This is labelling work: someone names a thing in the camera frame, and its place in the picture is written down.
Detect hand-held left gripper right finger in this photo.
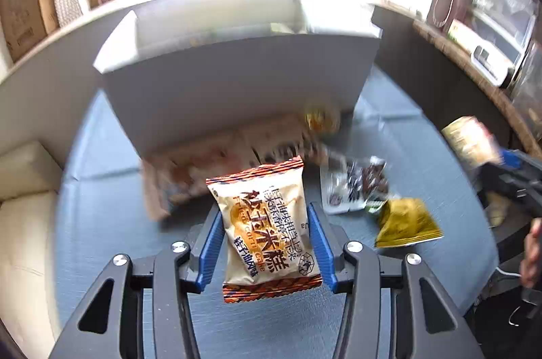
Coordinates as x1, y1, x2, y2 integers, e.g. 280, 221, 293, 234
308, 201, 485, 359

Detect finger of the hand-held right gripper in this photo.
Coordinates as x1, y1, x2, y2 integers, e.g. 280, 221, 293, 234
476, 148, 542, 218

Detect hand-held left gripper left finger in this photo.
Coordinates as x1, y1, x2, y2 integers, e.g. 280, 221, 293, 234
48, 210, 225, 359

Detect cream snack packet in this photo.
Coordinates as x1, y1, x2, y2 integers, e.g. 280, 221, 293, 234
441, 116, 507, 228

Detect beige orange-bordered snack packet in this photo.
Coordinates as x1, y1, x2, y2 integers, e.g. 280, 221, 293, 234
206, 156, 324, 305

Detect white cardboard storage box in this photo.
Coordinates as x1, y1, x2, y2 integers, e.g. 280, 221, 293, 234
93, 0, 382, 163

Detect person's right hand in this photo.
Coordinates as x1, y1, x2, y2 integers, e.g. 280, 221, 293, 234
520, 217, 542, 288

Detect wooden shelf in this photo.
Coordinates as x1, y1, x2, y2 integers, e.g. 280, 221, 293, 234
413, 19, 542, 157

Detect clear cartoon snack packet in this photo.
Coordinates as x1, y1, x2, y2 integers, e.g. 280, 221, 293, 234
320, 157, 391, 214

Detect small yellow snack packet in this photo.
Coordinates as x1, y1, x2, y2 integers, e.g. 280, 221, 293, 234
375, 197, 444, 249

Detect white digital alarm clock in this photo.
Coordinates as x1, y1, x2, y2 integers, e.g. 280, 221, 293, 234
471, 44, 516, 89

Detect small cream box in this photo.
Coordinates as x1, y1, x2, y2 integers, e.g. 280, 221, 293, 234
448, 18, 480, 47

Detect clear plastic storage box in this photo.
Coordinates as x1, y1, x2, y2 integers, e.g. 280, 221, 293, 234
465, 0, 539, 64

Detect cream sofa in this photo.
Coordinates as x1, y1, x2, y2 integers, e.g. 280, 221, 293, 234
0, 140, 65, 345

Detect large cardboard box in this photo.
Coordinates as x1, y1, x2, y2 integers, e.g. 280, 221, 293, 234
0, 0, 60, 64

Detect white cable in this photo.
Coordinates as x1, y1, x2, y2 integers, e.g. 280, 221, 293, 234
495, 268, 526, 326

